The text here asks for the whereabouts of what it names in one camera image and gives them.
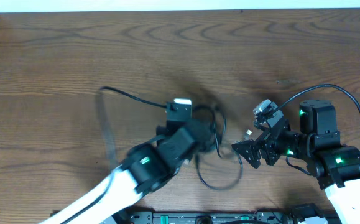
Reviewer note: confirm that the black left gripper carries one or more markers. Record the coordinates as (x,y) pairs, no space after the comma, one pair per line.
(205,137)

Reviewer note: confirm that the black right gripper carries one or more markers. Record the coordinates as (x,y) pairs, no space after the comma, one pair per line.
(265,145)

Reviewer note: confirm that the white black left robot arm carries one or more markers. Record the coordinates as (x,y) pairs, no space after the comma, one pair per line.
(147,168)

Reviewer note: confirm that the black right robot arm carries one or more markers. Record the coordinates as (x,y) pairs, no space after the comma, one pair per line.
(336,166)

